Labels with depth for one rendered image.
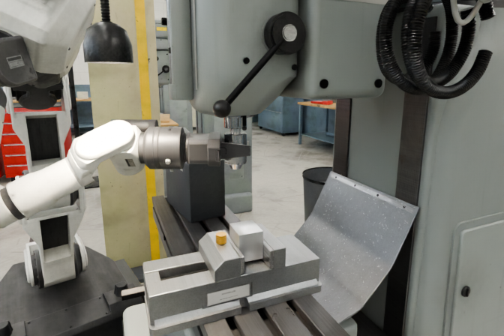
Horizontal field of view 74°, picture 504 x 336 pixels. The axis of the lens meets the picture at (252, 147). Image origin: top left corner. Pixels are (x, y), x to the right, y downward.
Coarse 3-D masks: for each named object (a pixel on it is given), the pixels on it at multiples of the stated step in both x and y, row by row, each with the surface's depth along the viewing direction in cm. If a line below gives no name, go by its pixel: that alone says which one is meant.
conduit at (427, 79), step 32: (416, 0) 49; (448, 0) 58; (384, 32) 55; (416, 32) 49; (448, 32) 61; (384, 64) 57; (416, 64) 51; (448, 64) 59; (480, 64) 56; (448, 96) 55
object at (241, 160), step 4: (224, 140) 70; (228, 140) 69; (232, 140) 68; (236, 140) 68; (240, 140) 69; (244, 140) 69; (244, 144) 70; (228, 160) 70; (232, 160) 69; (236, 160) 69; (240, 160) 69; (244, 160) 70; (228, 164) 70; (232, 164) 69; (236, 164) 69; (240, 164) 70
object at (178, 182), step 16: (176, 176) 109; (192, 176) 100; (208, 176) 103; (176, 192) 111; (192, 192) 101; (208, 192) 104; (224, 192) 108; (176, 208) 113; (192, 208) 102; (208, 208) 105; (224, 208) 108
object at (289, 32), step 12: (288, 12) 56; (276, 24) 56; (288, 24) 56; (300, 24) 57; (264, 36) 58; (276, 36) 56; (288, 36) 56; (300, 36) 58; (276, 48) 56; (288, 48) 57; (300, 48) 59; (264, 60) 56; (252, 72) 55; (240, 84) 55; (228, 96) 55; (216, 108) 54; (228, 108) 54
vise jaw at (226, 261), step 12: (204, 240) 71; (228, 240) 69; (204, 252) 68; (216, 252) 65; (228, 252) 64; (240, 252) 65; (216, 264) 62; (228, 264) 62; (240, 264) 63; (216, 276) 62; (228, 276) 63
